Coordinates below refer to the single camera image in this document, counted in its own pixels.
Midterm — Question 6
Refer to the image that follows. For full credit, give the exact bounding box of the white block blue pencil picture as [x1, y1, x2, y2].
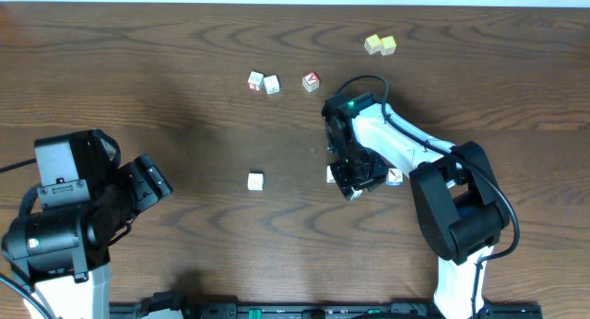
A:
[386, 168, 404, 186]

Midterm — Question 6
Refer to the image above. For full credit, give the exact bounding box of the white block teal side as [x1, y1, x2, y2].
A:
[247, 172, 264, 191]

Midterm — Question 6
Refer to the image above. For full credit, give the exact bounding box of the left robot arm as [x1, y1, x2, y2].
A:
[2, 154, 173, 318]

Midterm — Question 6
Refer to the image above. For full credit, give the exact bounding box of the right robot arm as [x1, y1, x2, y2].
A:
[322, 92, 511, 318]

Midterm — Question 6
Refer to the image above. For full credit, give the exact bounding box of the red letter A block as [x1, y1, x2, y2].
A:
[302, 71, 321, 92]

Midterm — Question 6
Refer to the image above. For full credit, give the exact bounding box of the white block blue side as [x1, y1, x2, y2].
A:
[264, 75, 280, 94]

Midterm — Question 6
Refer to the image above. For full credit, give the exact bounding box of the yellow block left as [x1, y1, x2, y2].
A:
[364, 34, 383, 54]

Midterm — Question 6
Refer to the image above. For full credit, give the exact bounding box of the yellow block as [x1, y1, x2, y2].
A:
[364, 34, 383, 54]
[380, 36, 397, 56]

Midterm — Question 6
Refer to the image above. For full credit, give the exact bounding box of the yellow block right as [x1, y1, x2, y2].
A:
[380, 36, 397, 56]

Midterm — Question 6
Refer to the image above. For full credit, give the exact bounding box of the white block red number three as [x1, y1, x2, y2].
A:
[247, 71, 264, 91]

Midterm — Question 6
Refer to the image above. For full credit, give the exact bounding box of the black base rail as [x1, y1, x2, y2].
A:
[109, 290, 545, 319]

